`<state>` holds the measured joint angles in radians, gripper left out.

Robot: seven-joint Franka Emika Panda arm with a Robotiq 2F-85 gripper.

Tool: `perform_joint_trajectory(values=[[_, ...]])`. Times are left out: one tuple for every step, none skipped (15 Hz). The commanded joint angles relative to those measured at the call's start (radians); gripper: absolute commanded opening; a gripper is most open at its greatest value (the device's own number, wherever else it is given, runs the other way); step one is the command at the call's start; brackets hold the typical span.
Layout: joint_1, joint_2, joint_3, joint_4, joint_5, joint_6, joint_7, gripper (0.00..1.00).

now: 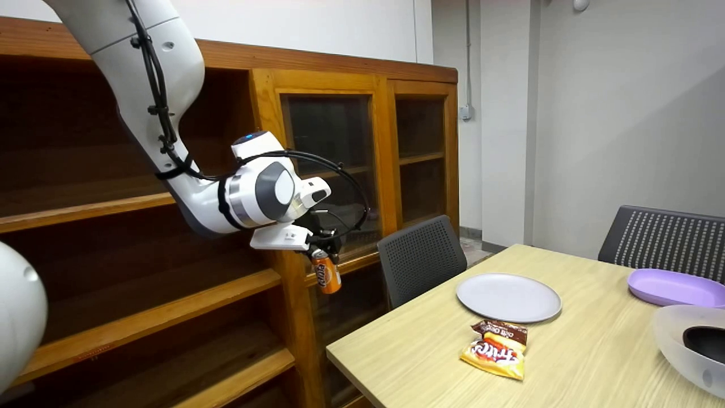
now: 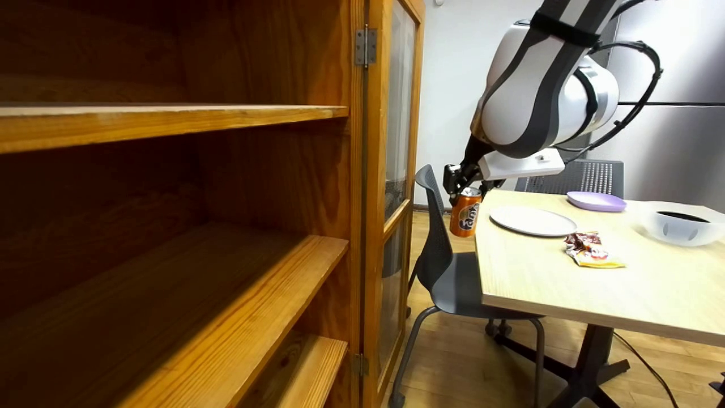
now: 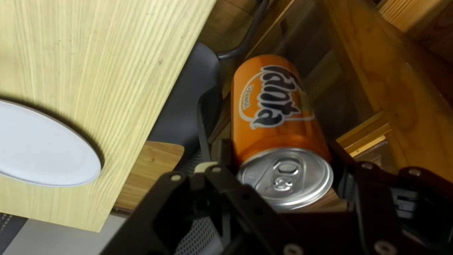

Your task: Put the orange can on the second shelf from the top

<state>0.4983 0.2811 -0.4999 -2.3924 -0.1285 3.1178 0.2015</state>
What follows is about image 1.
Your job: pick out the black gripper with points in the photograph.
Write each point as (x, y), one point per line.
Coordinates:
(327, 229)

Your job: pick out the orange Fanta soda can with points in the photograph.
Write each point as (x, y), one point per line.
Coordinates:
(330, 275)

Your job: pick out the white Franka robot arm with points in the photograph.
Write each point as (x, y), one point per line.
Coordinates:
(138, 83)

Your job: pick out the dark grey plastic chair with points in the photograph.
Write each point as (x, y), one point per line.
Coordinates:
(421, 261)

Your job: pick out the wide glass cabinet door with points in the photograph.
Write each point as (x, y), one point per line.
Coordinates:
(340, 137)

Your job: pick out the narrow glass cabinet door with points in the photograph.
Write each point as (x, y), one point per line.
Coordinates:
(422, 154)

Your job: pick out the wooden bookshelf cabinet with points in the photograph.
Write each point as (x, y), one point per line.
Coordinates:
(150, 319)

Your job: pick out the grey round plate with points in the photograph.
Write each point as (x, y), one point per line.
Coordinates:
(509, 298)

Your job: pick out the yellow red chips bag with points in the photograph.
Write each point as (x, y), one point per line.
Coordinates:
(498, 350)

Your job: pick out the grey striped-back chair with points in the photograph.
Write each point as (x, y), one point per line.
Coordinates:
(664, 241)

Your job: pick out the purple plate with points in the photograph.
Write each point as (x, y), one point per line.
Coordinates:
(671, 286)

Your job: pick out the translucent white bowl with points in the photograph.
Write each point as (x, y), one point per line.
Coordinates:
(676, 341)

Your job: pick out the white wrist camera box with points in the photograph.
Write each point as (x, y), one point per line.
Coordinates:
(279, 239)

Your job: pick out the grey wall outlet box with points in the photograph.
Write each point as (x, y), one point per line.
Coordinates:
(465, 112)

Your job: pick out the grey wall conduit pipe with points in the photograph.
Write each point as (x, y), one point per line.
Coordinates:
(468, 54)

